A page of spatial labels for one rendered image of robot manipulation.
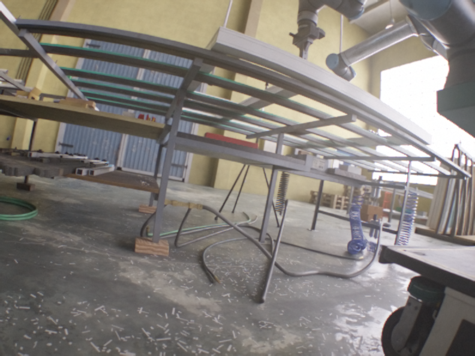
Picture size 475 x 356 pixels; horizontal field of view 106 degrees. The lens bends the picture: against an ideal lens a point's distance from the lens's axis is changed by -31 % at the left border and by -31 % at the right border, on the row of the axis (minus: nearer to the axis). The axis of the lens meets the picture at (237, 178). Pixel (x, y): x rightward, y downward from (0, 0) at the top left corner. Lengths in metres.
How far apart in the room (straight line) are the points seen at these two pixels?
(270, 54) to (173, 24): 7.66
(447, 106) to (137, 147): 7.11
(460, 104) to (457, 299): 0.40
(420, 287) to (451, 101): 0.44
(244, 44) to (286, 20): 9.29
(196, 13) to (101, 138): 4.93
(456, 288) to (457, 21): 0.54
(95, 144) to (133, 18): 4.04
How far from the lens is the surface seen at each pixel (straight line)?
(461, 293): 0.56
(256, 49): 0.96
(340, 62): 1.45
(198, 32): 8.55
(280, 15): 10.20
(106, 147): 7.40
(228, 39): 0.93
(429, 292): 0.68
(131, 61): 1.17
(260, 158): 1.32
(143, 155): 7.32
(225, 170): 7.34
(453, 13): 0.64
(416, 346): 0.75
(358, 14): 1.22
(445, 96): 0.67
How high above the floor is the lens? 0.43
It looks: level
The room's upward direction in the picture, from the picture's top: 10 degrees clockwise
